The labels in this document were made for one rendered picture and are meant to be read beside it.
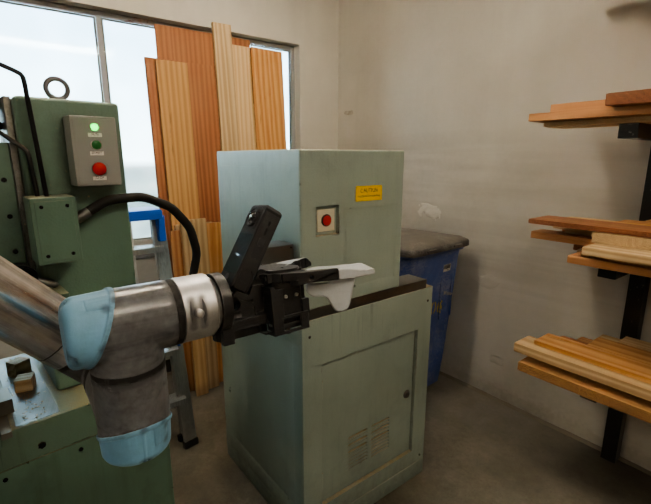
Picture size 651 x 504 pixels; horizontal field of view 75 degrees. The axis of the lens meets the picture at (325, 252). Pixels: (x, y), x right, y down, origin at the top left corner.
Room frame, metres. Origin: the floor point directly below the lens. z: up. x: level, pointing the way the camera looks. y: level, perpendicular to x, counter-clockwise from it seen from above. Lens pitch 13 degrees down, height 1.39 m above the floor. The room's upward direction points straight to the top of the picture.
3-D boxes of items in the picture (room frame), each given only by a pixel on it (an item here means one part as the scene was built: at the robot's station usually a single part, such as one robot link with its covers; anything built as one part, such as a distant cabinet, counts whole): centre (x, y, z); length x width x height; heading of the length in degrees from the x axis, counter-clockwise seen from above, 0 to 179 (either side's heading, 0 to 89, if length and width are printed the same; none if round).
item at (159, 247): (1.86, 0.80, 0.58); 0.27 x 0.25 x 1.16; 40
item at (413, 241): (2.40, -0.42, 0.48); 0.64 x 0.54 x 0.97; 40
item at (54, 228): (0.97, 0.63, 1.23); 0.09 x 0.08 x 0.15; 133
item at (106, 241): (1.14, 0.68, 1.16); 0.22 x 0.22 x 0.72; 43
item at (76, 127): (1.05, 0.56, 1.40); 0.10 x 0.06 x 0.16; 133
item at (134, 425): (0.44, 0.22, 1.12); 0.11 x 0.08 x 0.11; 37
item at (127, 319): (0.42, 0.21, 1.21); 0.11 x 0.08 x 0.09; 127
